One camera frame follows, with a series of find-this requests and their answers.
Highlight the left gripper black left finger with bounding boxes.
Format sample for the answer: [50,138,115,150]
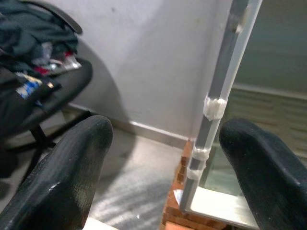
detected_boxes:
[0,115,114,230]

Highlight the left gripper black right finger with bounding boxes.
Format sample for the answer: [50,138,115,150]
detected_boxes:
[219,118,307,230]

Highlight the white tape wrap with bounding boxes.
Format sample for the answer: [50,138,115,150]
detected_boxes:
[192,147,212,161]
[187,167,207,181]
[203,95,227,121]

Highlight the black office chair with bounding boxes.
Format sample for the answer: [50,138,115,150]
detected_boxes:
[0,0,94,179]

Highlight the orange brick tile base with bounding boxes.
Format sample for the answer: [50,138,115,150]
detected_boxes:
[159,140,228,230]

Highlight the dark clothes pile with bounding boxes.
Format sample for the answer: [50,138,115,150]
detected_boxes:
[0,2,80,106]

